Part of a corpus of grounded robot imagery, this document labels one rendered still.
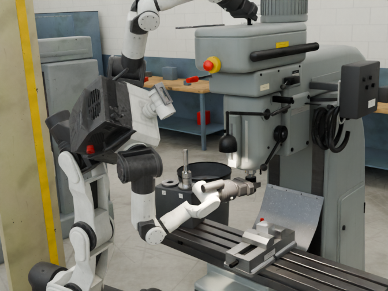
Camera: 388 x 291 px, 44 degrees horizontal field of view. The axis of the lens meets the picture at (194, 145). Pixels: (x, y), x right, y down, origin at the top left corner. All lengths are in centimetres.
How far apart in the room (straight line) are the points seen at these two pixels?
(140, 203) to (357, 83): 95
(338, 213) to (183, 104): 593
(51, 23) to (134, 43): 778
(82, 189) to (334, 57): 128
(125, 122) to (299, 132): 78
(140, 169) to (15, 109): 166
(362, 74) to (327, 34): 453
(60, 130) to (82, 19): 711
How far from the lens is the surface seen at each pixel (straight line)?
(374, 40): 625
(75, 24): 905
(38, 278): 256
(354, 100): 198
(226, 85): 189
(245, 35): 173
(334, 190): 237
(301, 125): 212
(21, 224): 344
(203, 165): 436
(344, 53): 245
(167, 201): 240
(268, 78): 186
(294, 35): 198
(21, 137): 330
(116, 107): 177
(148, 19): 178
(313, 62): 217
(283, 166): 242
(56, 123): 212
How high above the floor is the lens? 196
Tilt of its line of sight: 16 degrees down
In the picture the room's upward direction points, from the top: 2 degrees counter-clockwise
